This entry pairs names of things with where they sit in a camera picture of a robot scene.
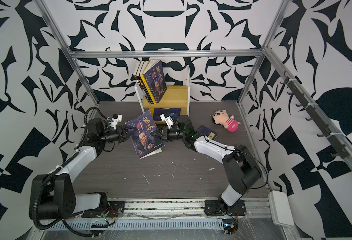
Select small blue book yellow label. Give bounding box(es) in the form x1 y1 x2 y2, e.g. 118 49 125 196
153 108 181 121

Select plush doll pink shorts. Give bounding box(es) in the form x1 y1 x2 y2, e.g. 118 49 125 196
211 110 241 132

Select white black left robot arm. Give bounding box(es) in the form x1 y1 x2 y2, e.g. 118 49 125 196
29 107 137 230

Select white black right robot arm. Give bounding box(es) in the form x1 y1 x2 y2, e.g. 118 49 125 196
151 115 266 207

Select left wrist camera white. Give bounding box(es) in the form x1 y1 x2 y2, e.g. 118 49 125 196
108 114 123 130

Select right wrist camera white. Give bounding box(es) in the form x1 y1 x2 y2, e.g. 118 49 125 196
160 113 174 129

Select white wooden two-tier shelf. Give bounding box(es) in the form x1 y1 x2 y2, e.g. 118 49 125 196
135 66 191 116

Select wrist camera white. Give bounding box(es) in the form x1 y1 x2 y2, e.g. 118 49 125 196
160 113 174 129
108 114 123 130

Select purple old man book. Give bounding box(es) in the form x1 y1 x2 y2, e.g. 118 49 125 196
143 60 167 104
126 111 164 159

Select yellow cartoon book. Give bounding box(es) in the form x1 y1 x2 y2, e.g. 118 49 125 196
140 61 156 104

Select black deer antler book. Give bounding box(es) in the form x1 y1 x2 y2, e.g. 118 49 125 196
138 61 150 103

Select white power box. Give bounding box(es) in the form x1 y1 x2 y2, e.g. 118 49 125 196
268 191 294 227

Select black wall hook rail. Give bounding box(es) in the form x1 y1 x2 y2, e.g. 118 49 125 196
281 71 350 159

